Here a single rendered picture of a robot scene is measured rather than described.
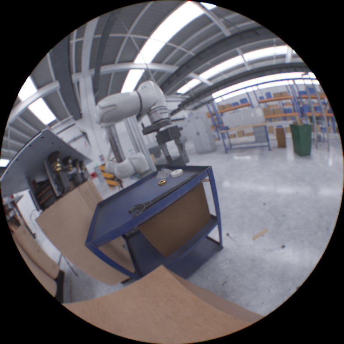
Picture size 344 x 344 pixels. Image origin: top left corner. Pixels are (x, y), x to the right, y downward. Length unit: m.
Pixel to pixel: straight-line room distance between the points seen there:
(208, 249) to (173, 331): 0.95
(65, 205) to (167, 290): 0.69
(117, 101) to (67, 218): 0.69
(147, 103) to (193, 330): 0.54
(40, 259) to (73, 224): 1.69
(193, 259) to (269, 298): 0.85
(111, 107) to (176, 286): 0.45
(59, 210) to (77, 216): 0.13
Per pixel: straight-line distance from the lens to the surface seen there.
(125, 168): 1.05
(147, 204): 0.42
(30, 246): 2.31
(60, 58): 4.17
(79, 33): 9.32
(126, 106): 0.39
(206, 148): 5.01
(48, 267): 2.39
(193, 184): 0.42
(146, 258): 0.74
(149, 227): 0.47
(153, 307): 0.18
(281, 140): 4.10
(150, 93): 0.43
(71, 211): 0.76
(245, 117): 4.45
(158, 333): 0.19
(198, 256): 1.04
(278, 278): 1.19
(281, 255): 1.25
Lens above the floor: 1.08
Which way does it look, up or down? 16 degrees down
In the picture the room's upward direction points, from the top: 21 degrees counter-clockwise
